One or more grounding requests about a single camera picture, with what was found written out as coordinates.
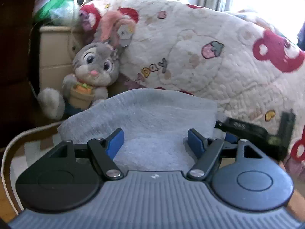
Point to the light blue fleece garment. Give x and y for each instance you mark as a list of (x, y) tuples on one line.
[(155, 125)]

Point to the checkered storage bag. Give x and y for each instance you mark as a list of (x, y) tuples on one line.
[(21, 153)]

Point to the cream bedside drawer cabinet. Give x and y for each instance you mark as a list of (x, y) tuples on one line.
[(58, 47)]

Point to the grey bunny plush toy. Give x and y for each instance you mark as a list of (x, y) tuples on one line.
[(95, 68)]

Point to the white quilt with red bears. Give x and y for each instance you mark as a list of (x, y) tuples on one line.
[(253, 73)]

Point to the green plush toy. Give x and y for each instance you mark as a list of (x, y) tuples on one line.
[(56, 12)]

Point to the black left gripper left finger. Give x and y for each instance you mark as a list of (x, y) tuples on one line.
[(70, 174)]

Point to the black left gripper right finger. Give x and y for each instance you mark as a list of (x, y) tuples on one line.
[(240, 174)]

